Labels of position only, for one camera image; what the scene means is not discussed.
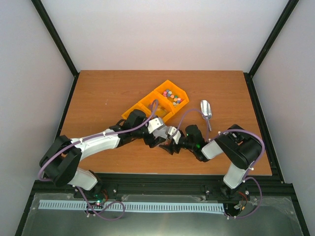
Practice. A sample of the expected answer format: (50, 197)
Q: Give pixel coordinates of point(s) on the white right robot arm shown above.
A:
(242, 148)

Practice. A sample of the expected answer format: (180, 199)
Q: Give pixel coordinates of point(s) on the silver metal scoop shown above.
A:
(206, 112)

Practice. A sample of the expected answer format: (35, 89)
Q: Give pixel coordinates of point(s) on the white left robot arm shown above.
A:
(61, 162)

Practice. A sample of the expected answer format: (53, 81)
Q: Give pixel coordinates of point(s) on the clear plastic cup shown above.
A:
(167, 142)

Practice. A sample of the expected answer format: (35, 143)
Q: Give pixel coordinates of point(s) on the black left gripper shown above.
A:
(148, 141)

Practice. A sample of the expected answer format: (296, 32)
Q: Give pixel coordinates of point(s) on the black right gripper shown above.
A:
(170, 148)

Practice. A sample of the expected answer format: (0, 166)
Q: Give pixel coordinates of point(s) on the black aluminium frame rail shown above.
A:
(121, 184)

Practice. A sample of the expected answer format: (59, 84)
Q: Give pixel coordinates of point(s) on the yellow bin with star candies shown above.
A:
(173, 95)

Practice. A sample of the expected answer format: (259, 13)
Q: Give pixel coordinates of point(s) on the yellow bin with popsicle candies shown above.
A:
(165, 108)

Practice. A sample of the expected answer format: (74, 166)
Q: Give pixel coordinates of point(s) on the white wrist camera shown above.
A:
(155, 124)
(174, 133)

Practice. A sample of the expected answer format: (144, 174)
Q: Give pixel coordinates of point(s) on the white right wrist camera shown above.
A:
(174, 133)

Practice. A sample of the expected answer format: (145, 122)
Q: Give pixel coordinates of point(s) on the light blue slotted cable duct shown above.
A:
(139, 207)

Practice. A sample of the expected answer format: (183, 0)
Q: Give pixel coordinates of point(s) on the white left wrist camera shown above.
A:
(155, 124)

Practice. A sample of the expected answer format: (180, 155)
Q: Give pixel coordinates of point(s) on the yellow bin with lollipops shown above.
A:
(128, 111)

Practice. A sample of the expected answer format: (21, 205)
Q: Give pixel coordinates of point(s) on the round clear cup lid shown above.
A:
(161, 132)

